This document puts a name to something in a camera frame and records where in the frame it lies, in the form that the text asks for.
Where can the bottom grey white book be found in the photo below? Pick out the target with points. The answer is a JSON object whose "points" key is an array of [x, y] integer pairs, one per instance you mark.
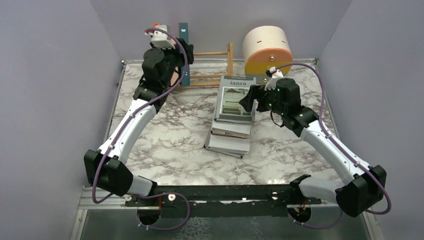
{"points": [[232, 146]]}

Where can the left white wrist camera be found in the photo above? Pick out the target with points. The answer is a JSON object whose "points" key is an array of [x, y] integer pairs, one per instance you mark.
{"points": [[160, 40]]}

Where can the white book with brown stripes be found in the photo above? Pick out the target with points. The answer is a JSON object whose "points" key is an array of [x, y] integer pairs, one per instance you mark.
{"points": [[231, 129]]}

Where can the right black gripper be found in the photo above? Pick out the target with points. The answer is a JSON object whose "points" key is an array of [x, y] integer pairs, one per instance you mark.
{"points": [[255, 92]]}

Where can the grey book with plant cover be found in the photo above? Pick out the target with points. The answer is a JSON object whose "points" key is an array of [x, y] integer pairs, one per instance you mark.
{"points": [[232, 89]]}

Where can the white rose Designer Fate book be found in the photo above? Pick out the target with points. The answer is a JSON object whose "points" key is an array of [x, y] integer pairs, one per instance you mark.
{"points": [[175, 77]]}

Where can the wooden book rack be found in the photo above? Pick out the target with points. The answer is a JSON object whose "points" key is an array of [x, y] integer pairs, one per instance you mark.
{"points": [[208, 68]]}

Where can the round cream drawer cabinet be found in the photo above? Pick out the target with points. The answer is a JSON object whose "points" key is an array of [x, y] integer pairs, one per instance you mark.
{"points": [[264, 47]]}

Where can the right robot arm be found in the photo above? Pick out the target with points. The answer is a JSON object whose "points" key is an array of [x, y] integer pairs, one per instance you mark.
{"points": [[360, 184]]}

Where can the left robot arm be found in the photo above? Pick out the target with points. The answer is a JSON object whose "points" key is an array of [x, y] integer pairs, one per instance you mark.
{"points": [[106, 166]]}

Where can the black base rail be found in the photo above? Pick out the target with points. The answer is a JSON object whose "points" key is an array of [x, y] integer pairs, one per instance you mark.
{"points": [[216, 201]]}

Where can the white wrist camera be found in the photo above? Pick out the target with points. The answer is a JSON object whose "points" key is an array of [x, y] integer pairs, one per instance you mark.
{"points": [[160, 40], [273, 75]]}

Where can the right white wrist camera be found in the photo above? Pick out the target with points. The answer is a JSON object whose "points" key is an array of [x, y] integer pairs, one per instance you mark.
{"points": [[273, 75]]}

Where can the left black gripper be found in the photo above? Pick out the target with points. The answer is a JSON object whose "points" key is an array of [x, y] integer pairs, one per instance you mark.
{"points": [[188, 49]]}

